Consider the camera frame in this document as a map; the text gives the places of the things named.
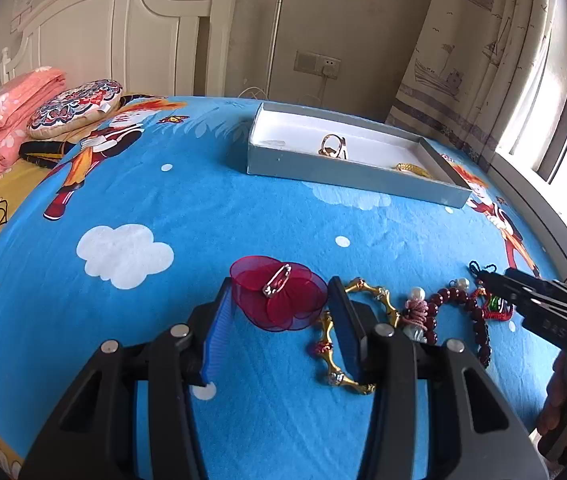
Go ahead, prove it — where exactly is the dark red bead bracelet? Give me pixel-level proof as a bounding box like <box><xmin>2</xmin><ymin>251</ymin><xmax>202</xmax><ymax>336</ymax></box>
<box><xmin>423</xmin><ymin>277</ymin><xmax>494</xmax><ymax>368</ymax></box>

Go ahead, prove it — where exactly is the white wooden headboard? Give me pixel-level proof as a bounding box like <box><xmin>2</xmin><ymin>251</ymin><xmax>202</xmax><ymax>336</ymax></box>
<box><xmin>1</xmin><ymin>0</ymin><xmax>237</xmax><ymax>98</ymax></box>

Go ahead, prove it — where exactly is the black knotted cord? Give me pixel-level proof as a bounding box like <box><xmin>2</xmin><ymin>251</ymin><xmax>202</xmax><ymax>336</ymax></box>
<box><xmin>468</xmin><ymin>260</ymin><xmax>497</xmax><ymax>281</ymax></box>

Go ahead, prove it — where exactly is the red flower brooch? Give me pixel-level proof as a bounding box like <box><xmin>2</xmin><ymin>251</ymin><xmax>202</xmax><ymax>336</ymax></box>
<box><xmin>230</xmin><ymin>256</ymin><xmax>329</xmax><ymax>333</ymax></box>

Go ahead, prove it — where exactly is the grey window ledge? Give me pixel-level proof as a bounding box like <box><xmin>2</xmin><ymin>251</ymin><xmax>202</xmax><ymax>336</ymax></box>
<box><xmin>488</xmin><ymin>152</ymin><xmax>567</xmax><ymax>301</ymax></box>

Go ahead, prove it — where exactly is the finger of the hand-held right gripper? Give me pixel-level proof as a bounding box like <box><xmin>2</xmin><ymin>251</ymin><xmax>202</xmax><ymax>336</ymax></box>
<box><xmin>478</xmin><ymin>271</ymin><xmax>539</xmax><ymax>311</ymax></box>
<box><xmin>506</xmin><ymin>267</ymin><xmax>564</xmax><ymax>291</ymax></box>

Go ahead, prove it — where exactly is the red cord charm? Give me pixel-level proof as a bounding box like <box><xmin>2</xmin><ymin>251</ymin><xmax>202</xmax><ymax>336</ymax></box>
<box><xmin>471</xmin><ymin>287</ymin><xmax>514</xmax><ymax>321</ymax></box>

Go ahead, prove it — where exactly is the boat print curtain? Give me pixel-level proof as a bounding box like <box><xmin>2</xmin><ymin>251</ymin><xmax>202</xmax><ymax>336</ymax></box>
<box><xmin>386</xmin><ymin>0</ymin><xmax>564</xmax><ymax>171</ymax></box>

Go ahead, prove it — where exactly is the grey cardboard box tray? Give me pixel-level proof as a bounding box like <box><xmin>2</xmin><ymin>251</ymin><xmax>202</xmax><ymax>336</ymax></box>
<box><xmin>247</xmin><ymin>102</ymin><xmax>473</xmax><ymax>209</ymax></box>

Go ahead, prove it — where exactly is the gold openwork ring ornament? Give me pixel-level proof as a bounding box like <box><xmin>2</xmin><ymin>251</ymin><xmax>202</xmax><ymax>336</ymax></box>
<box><xmin>318</xmin><ymin>134</ymin><xmax>348</xmax><ymax>160</ymax></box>

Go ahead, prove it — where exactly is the wall socket plate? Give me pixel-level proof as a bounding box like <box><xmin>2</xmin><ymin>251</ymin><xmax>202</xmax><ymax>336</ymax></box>
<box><xmin>294</xmin><ymin>51</ymin><xmax>341</xmax><ymax>80</ymax></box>

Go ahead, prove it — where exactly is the blue cartoon bedsheet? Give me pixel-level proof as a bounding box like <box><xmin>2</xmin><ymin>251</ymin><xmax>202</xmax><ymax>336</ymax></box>
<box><xmin>0</xmin><ymin>95</ymin><xmax>567</xmax><ymax>480</ymax></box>

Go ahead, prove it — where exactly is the gold bamboo link bracelet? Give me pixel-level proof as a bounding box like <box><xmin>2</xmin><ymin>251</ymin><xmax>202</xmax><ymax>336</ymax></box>
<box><xmin>311</xmin><ymin>277</ymin><xmax>401</xmax><ymax>395</ymax></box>

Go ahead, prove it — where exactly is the white charger cable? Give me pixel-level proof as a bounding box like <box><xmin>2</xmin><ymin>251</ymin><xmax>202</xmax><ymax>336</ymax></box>
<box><xmin>313</xmin><ymin>62</ymin><xmax>339</xmax><ymax>103</ymax></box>

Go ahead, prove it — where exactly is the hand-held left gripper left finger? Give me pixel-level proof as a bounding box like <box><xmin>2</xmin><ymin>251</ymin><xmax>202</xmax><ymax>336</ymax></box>
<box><xmin>18</xmin><ymin>276</ymin><xmax>238</xmax><ymax>480</ymax></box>

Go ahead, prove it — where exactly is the silver lamp stand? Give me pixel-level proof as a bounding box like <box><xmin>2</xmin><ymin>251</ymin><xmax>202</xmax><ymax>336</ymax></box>
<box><xmin>264</xmin><ymin>0</ymin><xmax>283</xmax><ymax>101</ymax></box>

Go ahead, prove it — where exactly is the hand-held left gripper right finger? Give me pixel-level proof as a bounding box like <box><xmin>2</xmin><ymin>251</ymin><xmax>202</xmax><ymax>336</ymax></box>
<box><xmin>327</xmin><ymin>276</ymin><xmax>549</xmax><ymax>480</ymax></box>

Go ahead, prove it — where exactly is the round patterned cushion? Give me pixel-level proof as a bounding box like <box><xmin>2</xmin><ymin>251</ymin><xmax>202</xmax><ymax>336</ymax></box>
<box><xmin>26</xmin><ymin>79</ymin><xmax>123</xmax><ymax>140</ymax></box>

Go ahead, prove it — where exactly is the jade pendant with pearl knot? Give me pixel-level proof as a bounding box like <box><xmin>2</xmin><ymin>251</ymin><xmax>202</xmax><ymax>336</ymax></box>
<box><xmin>403</xmin><ymin>286</ymin><xmax>431</xmax><ymax>345</ymax></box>

